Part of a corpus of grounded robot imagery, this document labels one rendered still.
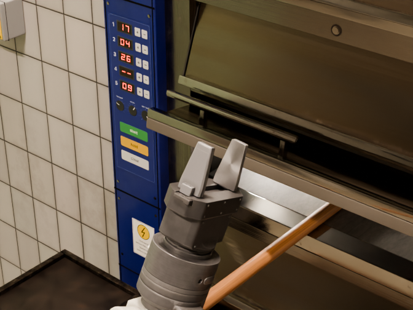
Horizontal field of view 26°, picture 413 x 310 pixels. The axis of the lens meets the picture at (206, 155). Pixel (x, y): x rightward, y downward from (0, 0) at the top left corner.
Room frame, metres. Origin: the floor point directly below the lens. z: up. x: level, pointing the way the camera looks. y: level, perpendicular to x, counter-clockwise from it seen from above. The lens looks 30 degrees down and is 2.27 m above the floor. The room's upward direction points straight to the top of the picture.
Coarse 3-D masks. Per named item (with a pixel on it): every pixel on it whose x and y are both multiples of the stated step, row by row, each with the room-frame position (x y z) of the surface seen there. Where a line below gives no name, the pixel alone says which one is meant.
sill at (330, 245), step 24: (240, 216) 1.68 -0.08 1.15; (264, 216) 1.64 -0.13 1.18; (288, 216) 1.64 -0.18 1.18; (312, 240) 1.56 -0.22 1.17; (336, 240) 1.55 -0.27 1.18; (360, 240) 1.55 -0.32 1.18; (360, 264) 1.48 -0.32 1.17; (384, 264) 1.46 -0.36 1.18; (408, 264) 1.46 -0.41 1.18; (408, 288) 1.41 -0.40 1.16
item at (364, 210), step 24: (192, 120) 1.67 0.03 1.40; (216, 120) 1.68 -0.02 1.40; (192, 144) 1.58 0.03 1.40; (264, 144) 1.57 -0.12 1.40; (312, 144) 1.59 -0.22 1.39; (264, 168) 1.46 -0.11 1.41; (312, 168) 1.47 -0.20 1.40; (336, 168) 1.48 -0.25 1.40; (360, 168) 1.49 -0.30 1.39; (384, 168) 1.50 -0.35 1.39; (312, 192) 1.39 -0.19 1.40; (384, 192) 1.38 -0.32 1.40; (408, 192) 1.39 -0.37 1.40; (384, 216) 1.30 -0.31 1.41
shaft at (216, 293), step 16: (320, 208) 1.63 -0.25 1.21; (336, 208) 1.64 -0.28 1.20; (304, 224) 1.57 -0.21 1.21; (320, 224) 1.59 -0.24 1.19; (288, 240) 1.51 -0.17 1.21; (256, 256) 1.45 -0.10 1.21; (272, 256) 1.46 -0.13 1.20; (240, 272) 1.40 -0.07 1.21; (256, 272) 1.42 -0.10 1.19; (224, 288) 1.35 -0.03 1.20; (208, 304) 1.31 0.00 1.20
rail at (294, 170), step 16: (160, 112) 1.64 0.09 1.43; (176, 128) 1.61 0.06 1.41; (192, 128) 1.58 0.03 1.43; (224, 144) 1.53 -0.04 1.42; (256, 160) 1.48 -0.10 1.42; (272, 160) 1.46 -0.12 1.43; (288, 160) 1.45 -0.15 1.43; (304, 176) 1.41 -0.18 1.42; (320, 176) 1.39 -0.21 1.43; (336, 192) 1.36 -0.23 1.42; (352, 192) 1.34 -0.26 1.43; (368, 192) 1.34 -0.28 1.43; (384, 208) 1.30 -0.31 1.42; (400, 208) 1.28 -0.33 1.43
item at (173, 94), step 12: (168, 96) 1.68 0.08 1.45; (180, 96) 1.66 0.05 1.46; (204, 108) 1.62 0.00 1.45; (216, 108) 1.60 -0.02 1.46; (204, 120) 1.62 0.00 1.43; (240, 120) 1.56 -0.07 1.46; (252, 120) 1.55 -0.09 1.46; (264, 132) 1.52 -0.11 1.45; (276, 132) 1.50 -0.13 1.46; (288, 144) 1.50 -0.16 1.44
